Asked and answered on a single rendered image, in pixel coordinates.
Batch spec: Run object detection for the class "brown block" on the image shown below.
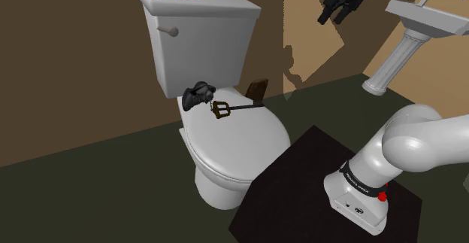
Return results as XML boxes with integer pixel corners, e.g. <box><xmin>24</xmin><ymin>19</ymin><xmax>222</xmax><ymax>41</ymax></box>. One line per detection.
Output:
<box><xmin>244</xmin><ymin>77</ymin><xmax>270</xmax><ymax>102</ymax></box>

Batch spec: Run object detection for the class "dark grey figure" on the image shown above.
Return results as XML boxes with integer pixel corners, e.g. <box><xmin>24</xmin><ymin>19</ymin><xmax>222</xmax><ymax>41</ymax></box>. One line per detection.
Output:
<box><xmin>182</xmin><ymin>80</ymin><xmax>217</xmax><ymax>112</ymax></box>

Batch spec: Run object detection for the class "white toilet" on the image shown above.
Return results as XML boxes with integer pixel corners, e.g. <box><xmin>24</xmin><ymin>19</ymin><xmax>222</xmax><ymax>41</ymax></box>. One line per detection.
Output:
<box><xmin>137</xmin><ymin>0</ymin><xmax>292</xmax><ymax>211</ymax></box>

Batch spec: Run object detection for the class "dark robot stand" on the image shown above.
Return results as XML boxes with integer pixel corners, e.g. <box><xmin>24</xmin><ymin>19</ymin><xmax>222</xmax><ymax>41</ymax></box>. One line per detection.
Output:
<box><xmin>228</xmin><ymin>124</ymin><xmax>423</xmax><ymax>243</ymax></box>

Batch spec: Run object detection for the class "white pedestal sink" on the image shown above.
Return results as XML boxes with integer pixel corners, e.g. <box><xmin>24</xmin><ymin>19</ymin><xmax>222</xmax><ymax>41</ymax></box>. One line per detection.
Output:
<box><xmin>361</xmin><ymin>0</ymin><xmax>469</xmax><ymax>97</ymax></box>

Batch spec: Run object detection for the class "brown-handled key-shaped toy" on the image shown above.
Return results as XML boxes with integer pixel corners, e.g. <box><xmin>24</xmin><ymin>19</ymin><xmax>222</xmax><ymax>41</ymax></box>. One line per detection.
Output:
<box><xmin>209</xmin><ymin>100</ymin><xmax>265</xmax><ymax>120</ymax></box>

